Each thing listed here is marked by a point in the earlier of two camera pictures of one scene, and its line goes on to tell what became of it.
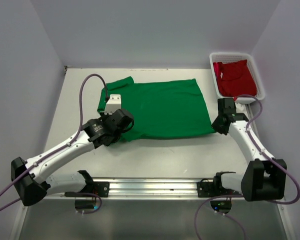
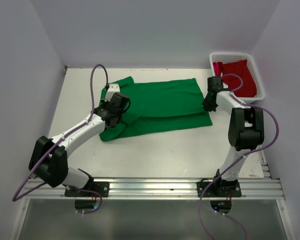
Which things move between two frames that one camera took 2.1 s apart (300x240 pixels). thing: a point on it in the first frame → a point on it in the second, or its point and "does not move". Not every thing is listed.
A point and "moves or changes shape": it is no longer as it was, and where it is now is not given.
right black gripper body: (216, 125) → (209, 105)
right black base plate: (206, 189) does not move
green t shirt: (159, 109) moves or changes shape
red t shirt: (235, 79) does not move
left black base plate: (101, 188) does not move
